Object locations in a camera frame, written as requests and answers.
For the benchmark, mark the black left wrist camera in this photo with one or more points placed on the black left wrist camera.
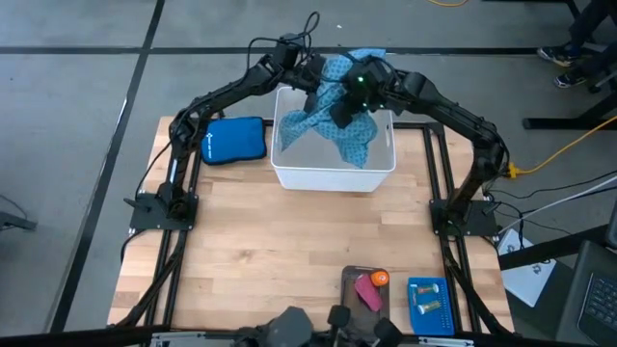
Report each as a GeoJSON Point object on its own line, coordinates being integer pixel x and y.
{"type": "Point", "coordinates": [287, 50]}

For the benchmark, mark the blue snowflake patterned cloth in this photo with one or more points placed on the blue snowflake patterned cloth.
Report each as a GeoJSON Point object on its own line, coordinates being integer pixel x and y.
{"type": "Point", "coordinates": [356, 135]}

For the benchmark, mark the yellow translucent pill vial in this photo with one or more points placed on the yellow translucent pill vial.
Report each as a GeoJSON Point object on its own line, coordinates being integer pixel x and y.
{"type": "Point", "coordinates": [429, 307]}

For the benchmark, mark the pink scraper tool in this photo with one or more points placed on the pink scraper tool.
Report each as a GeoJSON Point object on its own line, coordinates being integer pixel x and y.
{"type": "Point", "coordinates": [367, 291]}

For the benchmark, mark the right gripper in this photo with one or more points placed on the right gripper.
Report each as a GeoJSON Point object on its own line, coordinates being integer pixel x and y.
{"type": "Point", "coordinates": [366, 84]}

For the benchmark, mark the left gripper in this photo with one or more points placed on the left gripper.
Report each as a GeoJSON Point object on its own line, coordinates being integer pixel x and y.
{"type": "Point", "coordinates": [314, 72]}

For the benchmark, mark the black stand leg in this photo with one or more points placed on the black stand leg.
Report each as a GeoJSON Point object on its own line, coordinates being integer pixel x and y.
{"type": "Point", "coordinates": [14, 222]}

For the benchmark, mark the blue soft pouch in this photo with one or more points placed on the blue soft pouch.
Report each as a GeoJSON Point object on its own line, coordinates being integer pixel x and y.
{"type": "Point", "coordinates": [233, 140]}

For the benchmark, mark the black desk leg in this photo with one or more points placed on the black desk leg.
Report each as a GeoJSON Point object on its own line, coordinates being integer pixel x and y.
{"type": "Point", "coordinates": [554, 248]}
{"type": "Point", "coordinates": [554, 124]}

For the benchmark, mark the small clear bottle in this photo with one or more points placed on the small clear bottle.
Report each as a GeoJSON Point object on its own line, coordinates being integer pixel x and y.
{"type": "Point", "coordinates": [426, 288]}

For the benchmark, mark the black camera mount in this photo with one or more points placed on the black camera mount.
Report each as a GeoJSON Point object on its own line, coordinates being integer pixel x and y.
{"type": "Point", "coordinates": [289, 330]}

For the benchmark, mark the white perforated plastic basket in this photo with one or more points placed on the white perforated plastic basket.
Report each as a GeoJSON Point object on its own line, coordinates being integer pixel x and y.
{"type": "Point", "coordinates": [328, 178]}

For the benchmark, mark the dark grey laptop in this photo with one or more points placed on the dark grey laptop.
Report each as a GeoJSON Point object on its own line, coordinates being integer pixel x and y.
{"type": "Point", "coordinates": [598, 299]}

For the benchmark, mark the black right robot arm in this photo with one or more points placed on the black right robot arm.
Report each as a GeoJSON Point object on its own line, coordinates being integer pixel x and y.
{"type": "Point", "coordinates": [458, 115]}

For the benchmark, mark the person's shoe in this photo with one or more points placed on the person's shoe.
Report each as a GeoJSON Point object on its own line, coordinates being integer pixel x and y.
{"type": "Point", "coordinates": [571, 79]}
{"type": "Point", "coordinates": [559, 54]}

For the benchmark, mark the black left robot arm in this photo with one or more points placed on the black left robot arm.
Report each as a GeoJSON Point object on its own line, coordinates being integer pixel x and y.
{"type": "Point", "coordinates": [217, 96]}

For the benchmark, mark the blue pill tray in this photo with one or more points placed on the blue pill tray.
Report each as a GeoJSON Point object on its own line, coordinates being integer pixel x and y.
{"type": "Point", "coordinates": [441, 323]}

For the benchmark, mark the person's leg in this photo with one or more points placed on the person's leg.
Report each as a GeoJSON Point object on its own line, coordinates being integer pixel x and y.
{"type": "Point", "coordinates": [590, 21]}

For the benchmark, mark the dark translucent plastic bin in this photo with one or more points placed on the dark translucent plastic bin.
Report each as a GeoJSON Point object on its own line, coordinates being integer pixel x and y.
{"type": "Point", "coordinates": [352, 308]}

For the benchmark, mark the orange pill vial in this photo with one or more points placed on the orange pill vial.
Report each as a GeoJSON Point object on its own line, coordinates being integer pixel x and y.
{"type": "Point", "coordinates": [379, 278]}

